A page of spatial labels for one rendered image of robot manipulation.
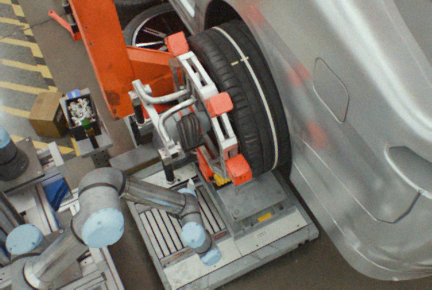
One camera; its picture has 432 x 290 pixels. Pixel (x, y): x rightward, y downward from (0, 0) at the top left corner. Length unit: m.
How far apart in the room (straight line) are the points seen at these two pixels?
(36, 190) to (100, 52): 0.66
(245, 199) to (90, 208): 1.35
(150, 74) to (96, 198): 1.21
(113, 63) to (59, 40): 1.64
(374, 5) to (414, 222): 0.59
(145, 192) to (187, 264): 1.11
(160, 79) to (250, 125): 0.81
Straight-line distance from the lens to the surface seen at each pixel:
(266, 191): 2.78
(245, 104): 1.98
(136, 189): 1.70
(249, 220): 2.77
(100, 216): 1.52
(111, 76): 2.54
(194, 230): 1.79
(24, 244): 1.89
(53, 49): 4.04
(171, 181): 2.20
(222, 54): 2.06
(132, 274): 2.90
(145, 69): 2.61
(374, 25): 1.41
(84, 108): 2.79
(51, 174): 2.40
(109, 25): 2.35
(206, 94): 2.00
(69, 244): 1.65
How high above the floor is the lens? 2.63
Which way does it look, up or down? 53 degrees down
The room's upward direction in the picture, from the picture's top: 7 degrees counter-clockwise
